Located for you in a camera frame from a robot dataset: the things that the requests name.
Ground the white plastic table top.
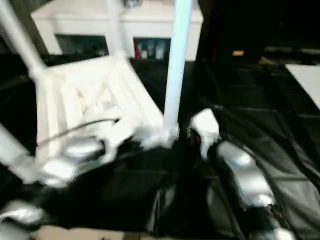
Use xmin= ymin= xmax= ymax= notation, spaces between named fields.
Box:
xmin=22 ymin=54 xmax=181 ymax=183

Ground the black work mat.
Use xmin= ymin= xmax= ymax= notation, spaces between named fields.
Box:
xmin=0 ymin=51 xmax=320 ymax=240

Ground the white cabinet with glass doors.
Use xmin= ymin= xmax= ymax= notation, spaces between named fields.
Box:
xmin=31 ymin=0 xmax=205 ymax=61

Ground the white flat board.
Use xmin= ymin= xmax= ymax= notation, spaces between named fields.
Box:
xmin=284 ymin=63 xmax=320 ymax=111

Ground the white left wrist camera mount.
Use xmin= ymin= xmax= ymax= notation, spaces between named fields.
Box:
xmin=99 ymin=119 xmax=131 ymax=163

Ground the black metal rail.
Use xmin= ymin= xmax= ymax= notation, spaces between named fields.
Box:
xmin=264 ymin=45 xmax=320 ymax=53

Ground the dark bundle of cables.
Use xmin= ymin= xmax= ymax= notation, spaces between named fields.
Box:
xmin=123 ymin=0 xmax=145 ymax=8

